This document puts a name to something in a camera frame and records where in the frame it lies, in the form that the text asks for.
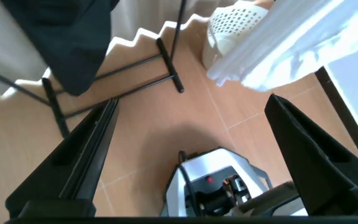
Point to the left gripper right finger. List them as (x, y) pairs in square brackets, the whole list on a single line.
[(328, 186)]

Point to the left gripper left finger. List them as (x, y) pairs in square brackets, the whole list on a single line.
[(42, 186)]

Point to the white garment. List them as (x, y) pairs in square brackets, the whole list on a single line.
[(291, 49)]

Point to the black shorts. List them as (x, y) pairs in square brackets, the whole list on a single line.
[(70, 46)]

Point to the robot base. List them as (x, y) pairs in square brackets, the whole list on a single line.
[(216, 168)]

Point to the black clothes rack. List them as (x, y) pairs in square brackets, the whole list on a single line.
[(170, 68)]

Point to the white laundry basket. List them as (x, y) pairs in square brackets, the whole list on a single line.
[(228, 28)]

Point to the beige curtain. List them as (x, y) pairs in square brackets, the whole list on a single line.
[(8, 46)]

